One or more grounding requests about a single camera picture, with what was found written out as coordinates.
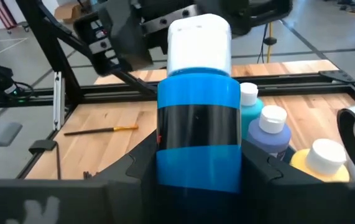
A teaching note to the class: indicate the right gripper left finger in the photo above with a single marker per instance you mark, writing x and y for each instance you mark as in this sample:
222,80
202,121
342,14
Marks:
136,174

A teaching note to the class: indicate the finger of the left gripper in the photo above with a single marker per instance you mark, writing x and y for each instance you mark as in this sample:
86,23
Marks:
127,31

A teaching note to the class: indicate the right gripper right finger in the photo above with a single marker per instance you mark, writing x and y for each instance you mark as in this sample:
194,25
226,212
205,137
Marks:
255,174

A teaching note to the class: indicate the large lavender paint bottle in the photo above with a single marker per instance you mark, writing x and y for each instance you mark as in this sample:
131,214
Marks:
269,133

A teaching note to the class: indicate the small bright blue paint bottle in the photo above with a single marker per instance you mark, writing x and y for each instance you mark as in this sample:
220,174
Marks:
199,165

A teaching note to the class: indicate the black paintbrush gold ferrule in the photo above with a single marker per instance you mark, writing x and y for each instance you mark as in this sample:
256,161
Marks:
96,130

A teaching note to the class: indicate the large yellow paint bottle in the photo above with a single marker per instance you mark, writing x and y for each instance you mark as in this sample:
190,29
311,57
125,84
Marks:
323,165

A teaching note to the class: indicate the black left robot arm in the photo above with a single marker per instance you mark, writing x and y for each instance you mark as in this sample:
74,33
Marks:
258,12

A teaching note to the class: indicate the large teal paint bottle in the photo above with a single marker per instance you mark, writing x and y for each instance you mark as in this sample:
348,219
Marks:
251,115

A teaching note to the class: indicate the cardboard box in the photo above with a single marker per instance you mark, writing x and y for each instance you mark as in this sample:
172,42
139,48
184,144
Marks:
71,11

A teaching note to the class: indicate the red cart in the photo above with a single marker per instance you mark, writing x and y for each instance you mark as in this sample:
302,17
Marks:
4,14

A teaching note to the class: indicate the black device with green light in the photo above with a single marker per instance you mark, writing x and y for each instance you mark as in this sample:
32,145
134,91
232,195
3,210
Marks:
0,84

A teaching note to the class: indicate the yellow pole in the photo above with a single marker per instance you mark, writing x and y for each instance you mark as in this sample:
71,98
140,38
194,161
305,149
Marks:
270,40

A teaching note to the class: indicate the silver aluminium extrusion post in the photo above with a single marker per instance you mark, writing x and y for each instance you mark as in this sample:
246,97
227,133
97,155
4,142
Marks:
59,99

